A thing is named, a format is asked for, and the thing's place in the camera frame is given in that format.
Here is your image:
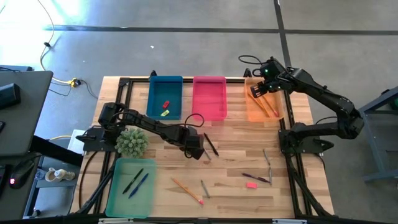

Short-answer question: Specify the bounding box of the black pen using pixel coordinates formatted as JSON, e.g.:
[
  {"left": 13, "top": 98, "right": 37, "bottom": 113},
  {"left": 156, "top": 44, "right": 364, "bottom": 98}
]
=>
[
  {"left": 122, "top": 167, "right": 145, "bottom": 195},
  {"left": 203, "top": 132, "right": 220, "bottom": 157}
]

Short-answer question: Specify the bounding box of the blue pen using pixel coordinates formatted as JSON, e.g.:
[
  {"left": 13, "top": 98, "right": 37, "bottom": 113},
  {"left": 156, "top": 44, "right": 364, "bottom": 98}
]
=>
[{"left": 128, "top": 172, "right": 149, "bottom": 199}]

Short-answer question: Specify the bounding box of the purple pen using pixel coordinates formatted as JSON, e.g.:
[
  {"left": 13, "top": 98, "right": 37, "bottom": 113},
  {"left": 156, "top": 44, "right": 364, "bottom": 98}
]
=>
[{"left": 241, "top": 172, "right": 271, "bottom": 184}]

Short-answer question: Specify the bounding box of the orange plastic bin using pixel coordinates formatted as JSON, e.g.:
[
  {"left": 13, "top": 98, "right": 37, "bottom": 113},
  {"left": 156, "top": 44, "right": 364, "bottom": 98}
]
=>
[{"left": 244, "top": 77, "right": 284, "bottom": 123}]

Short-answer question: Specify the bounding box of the pink plastic bin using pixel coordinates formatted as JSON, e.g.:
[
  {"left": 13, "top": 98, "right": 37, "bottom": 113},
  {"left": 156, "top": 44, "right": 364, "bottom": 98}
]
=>
[{"left": 191, "top": 75, "right": 228, "bottom": 121}]

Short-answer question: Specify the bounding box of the blue plastic bin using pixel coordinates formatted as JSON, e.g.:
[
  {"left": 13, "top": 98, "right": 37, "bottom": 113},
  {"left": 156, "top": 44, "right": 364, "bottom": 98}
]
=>
[{"left": 146, "top": 75, "right": 184, "bottom": 121}]

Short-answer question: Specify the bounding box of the green succulent in patterned pot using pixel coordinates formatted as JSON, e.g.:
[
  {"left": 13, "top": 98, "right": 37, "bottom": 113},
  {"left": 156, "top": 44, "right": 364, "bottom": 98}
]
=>
[{"left": 114, "top": 127, "right": 150, "bottom": 159}]

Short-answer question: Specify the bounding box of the teal plastic bin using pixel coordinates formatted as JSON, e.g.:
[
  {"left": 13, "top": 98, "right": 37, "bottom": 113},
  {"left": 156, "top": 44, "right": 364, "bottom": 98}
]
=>
[{"left": 104, "top": 157, "right": 157, "bottom": 218}]

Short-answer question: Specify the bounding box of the white paper sheet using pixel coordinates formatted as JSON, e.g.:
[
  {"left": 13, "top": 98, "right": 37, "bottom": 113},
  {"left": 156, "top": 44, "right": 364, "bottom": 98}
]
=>
[{"left": 67, "top": 128, "right": 87, "bottom": 156}]

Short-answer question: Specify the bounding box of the blue-grey metal workbench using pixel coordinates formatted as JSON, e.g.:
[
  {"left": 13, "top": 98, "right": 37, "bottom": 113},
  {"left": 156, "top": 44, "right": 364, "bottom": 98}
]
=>
[{"left": 357, "top": 85, "right": 398, "bottom": 184}]

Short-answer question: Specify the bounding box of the cream ceramic object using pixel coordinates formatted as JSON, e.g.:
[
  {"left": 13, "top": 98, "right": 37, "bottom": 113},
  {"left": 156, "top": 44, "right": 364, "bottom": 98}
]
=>
[{"left": 44, "top": 167, "right": 76, "bottom": 184}]

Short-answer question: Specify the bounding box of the grey desk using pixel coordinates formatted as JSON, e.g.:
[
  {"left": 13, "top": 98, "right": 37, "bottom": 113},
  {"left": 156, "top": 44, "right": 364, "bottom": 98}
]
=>
[{"left": 0, "top": 70, "right": 54, "bottom": 157}]

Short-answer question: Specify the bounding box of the black computer mouse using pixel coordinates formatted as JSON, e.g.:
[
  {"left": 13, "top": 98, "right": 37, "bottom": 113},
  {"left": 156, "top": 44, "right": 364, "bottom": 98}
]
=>
[{"left": 8, "top": 159, "right": 36, "bottom": 190}]

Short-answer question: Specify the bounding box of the black desk speaker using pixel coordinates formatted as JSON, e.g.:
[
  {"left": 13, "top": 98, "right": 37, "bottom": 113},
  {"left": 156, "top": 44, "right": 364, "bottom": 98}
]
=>
[{"left": 0, "top": 82, "right": 22, "bottom": 110}]

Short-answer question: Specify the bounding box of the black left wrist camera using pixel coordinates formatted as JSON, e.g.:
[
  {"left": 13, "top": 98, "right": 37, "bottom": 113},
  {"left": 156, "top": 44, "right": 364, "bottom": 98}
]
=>
[{"left": 192, "top": 135, "right": 205, "bottom": 150}]

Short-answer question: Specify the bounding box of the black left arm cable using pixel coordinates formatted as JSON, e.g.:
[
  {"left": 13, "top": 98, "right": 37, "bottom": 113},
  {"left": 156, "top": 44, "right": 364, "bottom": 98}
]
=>
[{"left": 184, "top": 113, "right": 205, "bottom": 129}]

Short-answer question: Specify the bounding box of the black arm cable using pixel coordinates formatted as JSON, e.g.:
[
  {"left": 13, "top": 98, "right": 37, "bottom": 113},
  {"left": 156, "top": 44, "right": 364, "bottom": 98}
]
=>
[
  {"left": 184, "top": 113, "right": 205, "bottom": 129},
  {"left": 238, "top": 55, "right": 266, "bottom": 78}
]

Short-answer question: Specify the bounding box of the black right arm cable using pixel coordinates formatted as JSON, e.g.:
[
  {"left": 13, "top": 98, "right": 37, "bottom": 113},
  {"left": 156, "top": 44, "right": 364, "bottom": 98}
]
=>
[{"left": 238, "top": 55, "right": 266, "bottom": 78}]

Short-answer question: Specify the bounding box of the black aluminium table frame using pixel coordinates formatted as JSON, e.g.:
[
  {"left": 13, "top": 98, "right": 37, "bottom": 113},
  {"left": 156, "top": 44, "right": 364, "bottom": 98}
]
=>
[{"left": 71, "top": 68, "right": 335, "bottom": 220}]

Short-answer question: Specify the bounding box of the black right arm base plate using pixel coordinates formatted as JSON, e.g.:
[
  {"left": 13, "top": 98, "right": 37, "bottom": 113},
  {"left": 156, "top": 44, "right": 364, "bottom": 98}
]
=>
[{"left": 278, "top": 121, "right": 335, "bottom": 155}]

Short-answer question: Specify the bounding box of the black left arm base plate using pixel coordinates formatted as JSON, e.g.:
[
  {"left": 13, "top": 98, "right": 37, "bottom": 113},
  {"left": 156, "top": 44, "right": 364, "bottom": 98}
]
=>
[{"left": 75, "top": 126, "right": 121, "bottom": 153}]

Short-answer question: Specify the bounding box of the thin floor cable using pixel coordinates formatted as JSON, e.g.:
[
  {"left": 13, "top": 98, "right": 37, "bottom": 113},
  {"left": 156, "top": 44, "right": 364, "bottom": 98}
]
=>
[{"left": 36, "top": 0, "right": 75, "bottom": 85}]

